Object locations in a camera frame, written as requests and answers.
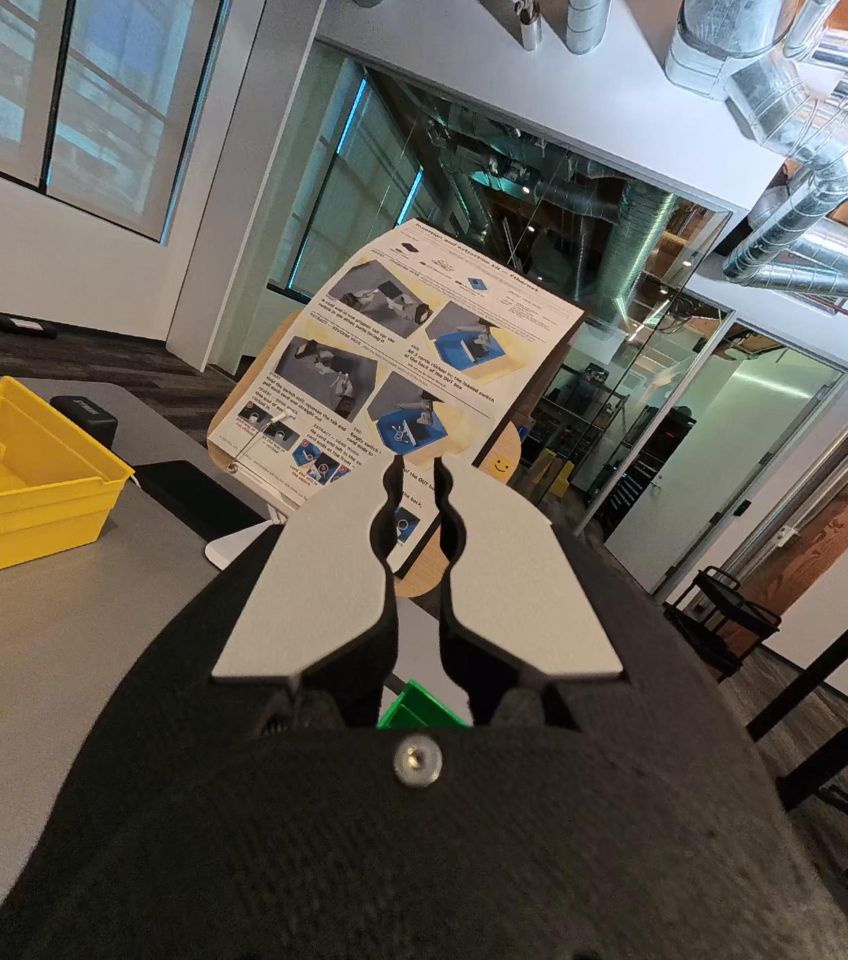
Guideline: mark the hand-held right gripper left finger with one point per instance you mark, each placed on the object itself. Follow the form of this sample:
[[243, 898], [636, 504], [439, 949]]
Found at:
[[319, 585]]

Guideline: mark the black rectangular box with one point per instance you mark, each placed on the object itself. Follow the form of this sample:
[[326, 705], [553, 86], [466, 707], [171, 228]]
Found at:
[[86, 421]]

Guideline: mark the black metal table frame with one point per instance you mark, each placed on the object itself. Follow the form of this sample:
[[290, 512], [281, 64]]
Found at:
[[836, 675]]

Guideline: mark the yellow smiley sticker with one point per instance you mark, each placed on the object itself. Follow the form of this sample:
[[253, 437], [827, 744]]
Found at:
[[499, 466]]

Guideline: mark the green plastic bin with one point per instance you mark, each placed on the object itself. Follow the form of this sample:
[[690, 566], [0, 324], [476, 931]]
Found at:
[[412, 709]]

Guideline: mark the black utility cart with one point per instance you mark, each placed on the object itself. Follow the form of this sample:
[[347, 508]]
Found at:
[[739, 611]]

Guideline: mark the wooden display board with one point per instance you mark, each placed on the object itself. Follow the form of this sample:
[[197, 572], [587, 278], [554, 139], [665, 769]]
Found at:
[[534, 397]]

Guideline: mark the printed instruction sheet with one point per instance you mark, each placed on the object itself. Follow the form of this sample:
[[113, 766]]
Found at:
[[394, 337]]

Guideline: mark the silver ventilation duct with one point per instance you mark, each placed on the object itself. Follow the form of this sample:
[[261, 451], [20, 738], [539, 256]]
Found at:
[[806, 150]]

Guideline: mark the yellow plastic bin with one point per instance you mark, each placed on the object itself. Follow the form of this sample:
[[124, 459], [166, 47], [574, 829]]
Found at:
[[18, 457]]

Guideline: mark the black flat mat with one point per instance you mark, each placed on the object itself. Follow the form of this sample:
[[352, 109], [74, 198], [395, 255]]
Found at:
[[191, 496]]

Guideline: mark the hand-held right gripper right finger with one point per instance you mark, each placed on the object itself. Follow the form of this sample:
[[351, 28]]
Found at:
[[521, 592]]

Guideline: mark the large glass window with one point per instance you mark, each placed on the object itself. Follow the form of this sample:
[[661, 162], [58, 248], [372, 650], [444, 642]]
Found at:
[[93, 97]]

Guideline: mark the black flat case on floor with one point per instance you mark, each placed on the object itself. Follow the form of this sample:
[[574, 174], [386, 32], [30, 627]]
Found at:
[[18, 325]]

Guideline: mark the white stand base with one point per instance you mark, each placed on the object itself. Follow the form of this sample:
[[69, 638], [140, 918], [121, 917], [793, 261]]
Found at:
[[232, 547]]

